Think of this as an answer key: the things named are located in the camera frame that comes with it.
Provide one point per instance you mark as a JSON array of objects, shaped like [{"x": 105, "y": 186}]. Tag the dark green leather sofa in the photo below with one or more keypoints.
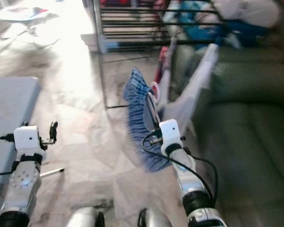
[{"x": 255, "y": 142}]

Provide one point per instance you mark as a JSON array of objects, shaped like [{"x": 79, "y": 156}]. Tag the red garment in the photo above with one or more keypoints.
[{"x": 162, "y": 64}]

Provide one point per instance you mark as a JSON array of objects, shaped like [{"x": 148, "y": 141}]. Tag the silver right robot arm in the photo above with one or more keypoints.
[{"x": 191, "y": 182}]

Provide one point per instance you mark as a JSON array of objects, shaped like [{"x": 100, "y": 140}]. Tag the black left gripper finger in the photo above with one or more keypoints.
[{"x": 54, "y": 131}]

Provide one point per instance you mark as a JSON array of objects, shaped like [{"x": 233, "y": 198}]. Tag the black metal drying rack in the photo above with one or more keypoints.
[{"x": 101, "y": 61}]

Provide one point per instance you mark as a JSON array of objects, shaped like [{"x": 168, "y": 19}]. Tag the silver left robot leg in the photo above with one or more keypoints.
[{"x": 83, "y": 218}]

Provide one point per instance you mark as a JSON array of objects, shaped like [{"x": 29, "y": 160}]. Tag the silver robot leg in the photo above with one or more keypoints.
[
  {"x": 156, "y": 220},
  {"x": 83, "y": 218}
]

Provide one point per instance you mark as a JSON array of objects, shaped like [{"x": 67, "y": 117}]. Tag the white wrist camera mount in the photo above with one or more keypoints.
[
  {"x": 170, "y": 133},
  {"x": 27, "y": 138}
]

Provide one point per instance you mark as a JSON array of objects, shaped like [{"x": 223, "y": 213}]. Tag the blue checked shirt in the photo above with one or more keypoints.
[{"x": 137, "y": 118}]

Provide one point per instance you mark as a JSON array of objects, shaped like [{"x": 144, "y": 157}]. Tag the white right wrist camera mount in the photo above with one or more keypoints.
[{"x": 170, "y": 133}]

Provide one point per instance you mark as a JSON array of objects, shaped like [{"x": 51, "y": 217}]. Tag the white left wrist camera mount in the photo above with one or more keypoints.
[{"x": 27, "y": 138}]

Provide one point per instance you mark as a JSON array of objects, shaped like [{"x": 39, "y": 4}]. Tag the grey folding table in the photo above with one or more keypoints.
[{"x": 9, "y": 109}]

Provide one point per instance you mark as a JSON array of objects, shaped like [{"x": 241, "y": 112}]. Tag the white fabric bundle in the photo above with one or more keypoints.
[{"x": 246, "y": 12}]

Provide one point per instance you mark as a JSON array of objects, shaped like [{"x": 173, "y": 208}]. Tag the silver right robot leg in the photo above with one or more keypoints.
[{"x": 156, "y": 220}]

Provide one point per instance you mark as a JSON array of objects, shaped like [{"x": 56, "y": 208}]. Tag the white garment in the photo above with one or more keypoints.
[{"x": 196, "y": 80}]

